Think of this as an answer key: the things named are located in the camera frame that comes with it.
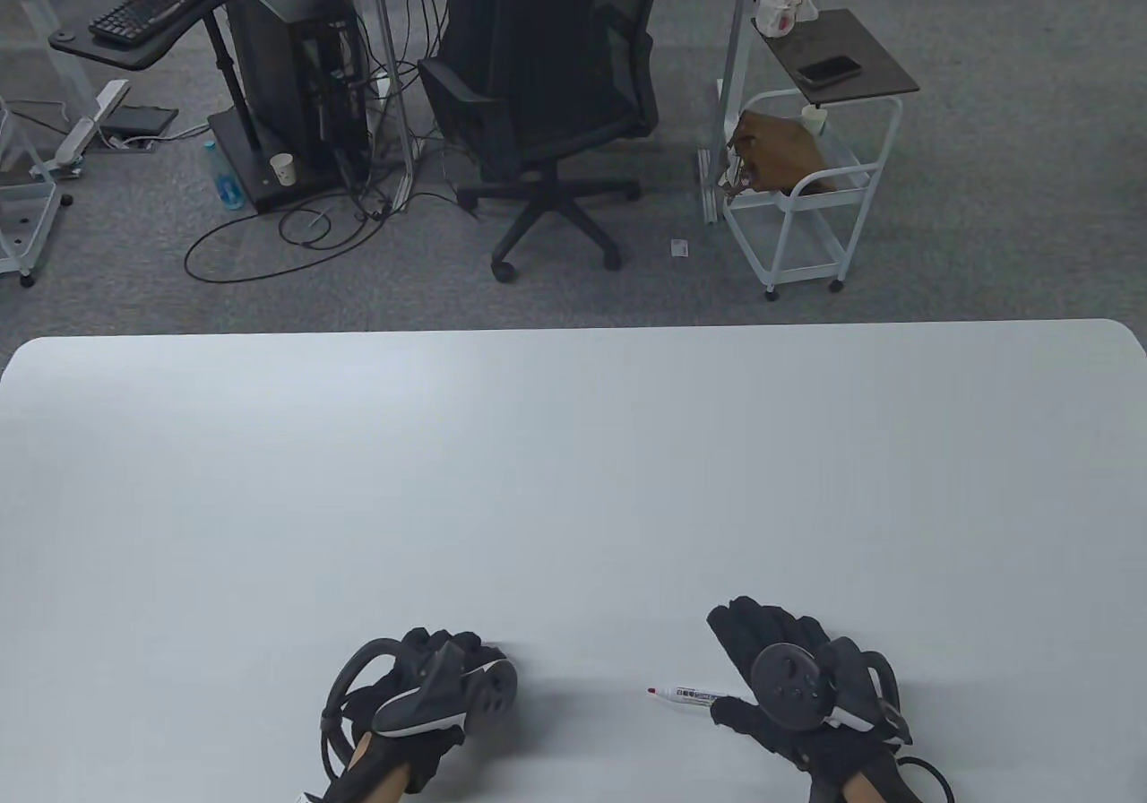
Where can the person's left forearm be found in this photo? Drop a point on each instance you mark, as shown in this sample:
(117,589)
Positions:
(381,772)

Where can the black white hand controller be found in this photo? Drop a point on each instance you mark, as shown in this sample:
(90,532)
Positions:
(412,713)
(784,686)

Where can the black computer tower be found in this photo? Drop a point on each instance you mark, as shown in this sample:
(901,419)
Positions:
(278,50)

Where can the brown leather bag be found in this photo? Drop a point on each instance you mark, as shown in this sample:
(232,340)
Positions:
(780,144)

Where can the person's right forearm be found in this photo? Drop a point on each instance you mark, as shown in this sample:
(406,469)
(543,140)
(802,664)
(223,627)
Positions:
(865,790)

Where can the person's left hand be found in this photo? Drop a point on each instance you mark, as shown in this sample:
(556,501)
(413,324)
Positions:
(439,749)

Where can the white paper cup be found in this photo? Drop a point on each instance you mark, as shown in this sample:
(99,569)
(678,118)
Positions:
(283,171)
(814,119)

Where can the white marker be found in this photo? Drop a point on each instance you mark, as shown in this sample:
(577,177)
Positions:
(694,695)

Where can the white metal desk leg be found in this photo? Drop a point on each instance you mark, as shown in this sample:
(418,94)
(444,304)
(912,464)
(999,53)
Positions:
(385,32)
(739,32)

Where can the black smartphone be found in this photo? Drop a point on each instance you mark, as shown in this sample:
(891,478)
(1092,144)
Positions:
(829,71)

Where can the person's right hand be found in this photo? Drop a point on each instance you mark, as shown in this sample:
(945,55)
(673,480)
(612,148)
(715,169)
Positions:
(744,628)

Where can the black office chair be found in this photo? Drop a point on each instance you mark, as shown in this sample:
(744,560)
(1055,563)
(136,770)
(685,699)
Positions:
(556,50)

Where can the white cart with brown top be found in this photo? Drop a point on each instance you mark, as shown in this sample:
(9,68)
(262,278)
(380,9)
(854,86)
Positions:
(842,41)

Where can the clear water bottle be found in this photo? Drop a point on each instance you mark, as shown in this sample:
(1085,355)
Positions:
(226,180)

